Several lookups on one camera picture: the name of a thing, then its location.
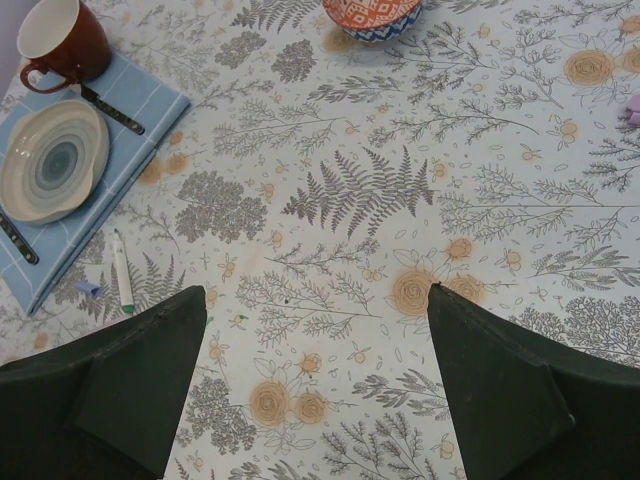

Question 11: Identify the purple pen cap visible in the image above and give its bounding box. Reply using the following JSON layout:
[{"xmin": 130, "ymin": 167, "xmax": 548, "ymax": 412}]
[{"xmin": 625, "ymin": 94, "xmax": 640, "ymax": 126}]

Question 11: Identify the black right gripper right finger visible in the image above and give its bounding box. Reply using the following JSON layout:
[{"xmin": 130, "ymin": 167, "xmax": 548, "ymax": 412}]
[{"xmin": 428, "ymin": 284, "xmax": 639, "ymax": 479}]

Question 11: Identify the black handled fork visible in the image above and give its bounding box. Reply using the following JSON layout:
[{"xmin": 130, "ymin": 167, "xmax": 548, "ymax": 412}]
[{"xmin": 0, "ymin": 211, "xmax": 39, "ymax": 265}]

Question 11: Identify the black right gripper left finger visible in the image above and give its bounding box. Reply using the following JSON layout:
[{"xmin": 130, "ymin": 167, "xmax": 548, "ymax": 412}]
[{"xmin": 1, "ymin": 286, "xmax": 206, "ymax": 479}]

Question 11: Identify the white pen with green tip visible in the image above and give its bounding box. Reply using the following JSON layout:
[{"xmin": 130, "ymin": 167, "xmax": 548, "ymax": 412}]
[{"xmin": 113, "ymin": 230, "xmax": 135, "ymax": 315}]

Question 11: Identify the blue checked cloth napkin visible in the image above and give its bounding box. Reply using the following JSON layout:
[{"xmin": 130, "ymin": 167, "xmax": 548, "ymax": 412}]
[{"xmin": 1, "ymin": 53, "xmax": 189, "ymax": 315}]

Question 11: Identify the orange patterned bowl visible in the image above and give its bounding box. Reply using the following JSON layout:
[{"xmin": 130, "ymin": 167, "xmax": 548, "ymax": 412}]
[{"xmin": 322, "ymin": 0, "xmax": 423, "ymax": 43}]

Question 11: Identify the blue pen cap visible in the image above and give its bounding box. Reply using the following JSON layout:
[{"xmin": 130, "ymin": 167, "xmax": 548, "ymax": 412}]
[{"xmin": 75, "ymin": 281, "xmax": 101, "ymax": 298}]

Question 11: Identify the floral tablecloth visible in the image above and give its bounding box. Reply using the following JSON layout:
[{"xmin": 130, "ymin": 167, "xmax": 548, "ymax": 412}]
[{"xmin": 0, "ymin": 0, "xmax": 640, "ymax": 480}]

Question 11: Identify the beige plate with blue rings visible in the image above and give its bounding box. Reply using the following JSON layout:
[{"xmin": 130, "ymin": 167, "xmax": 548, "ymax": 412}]
[{"xmin": 1, "ymin": 100, "xmax": 110, "ymax": 225}]

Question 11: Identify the red ceramic mug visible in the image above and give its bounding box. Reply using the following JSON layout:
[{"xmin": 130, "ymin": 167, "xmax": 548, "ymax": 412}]
[{"xmin": 16, "ymin": 0, "xmax": 112, "ymax": 94}]

